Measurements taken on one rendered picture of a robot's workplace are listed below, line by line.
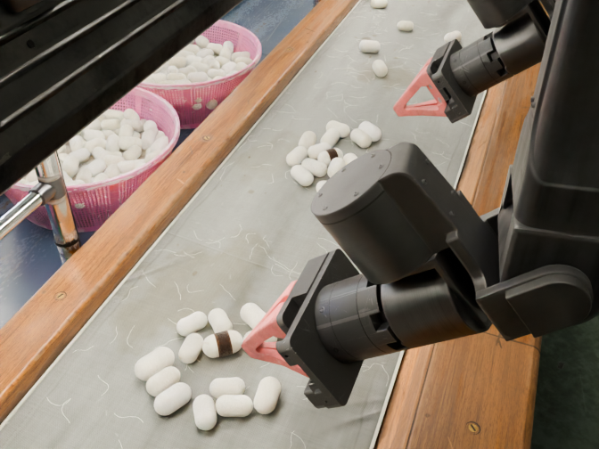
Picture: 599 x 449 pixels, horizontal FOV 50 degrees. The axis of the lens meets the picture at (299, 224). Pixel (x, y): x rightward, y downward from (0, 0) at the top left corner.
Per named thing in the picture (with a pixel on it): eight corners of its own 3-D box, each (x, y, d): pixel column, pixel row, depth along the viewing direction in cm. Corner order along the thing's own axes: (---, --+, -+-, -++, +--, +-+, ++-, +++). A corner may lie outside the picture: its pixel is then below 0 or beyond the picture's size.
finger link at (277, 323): (206, 341, 49) (294, 314, 43) (246, 280, 54) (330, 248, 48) (260, 400, 51) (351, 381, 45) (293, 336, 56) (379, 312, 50)
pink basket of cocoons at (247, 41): (284, 80, 118) (285, 30, 112) (221, 154, 99) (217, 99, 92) (157, 55, 125) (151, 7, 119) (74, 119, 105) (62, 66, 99)
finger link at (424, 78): (376, 99, 81) (439, 62, 75) (390, 75, 86) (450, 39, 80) (406, 141, 83) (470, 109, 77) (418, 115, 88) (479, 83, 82)
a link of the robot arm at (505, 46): (565, 58, 69) (566, 36, 73) (533, 5, 67) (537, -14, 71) (506, 87, 74) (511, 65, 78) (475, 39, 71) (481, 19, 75)
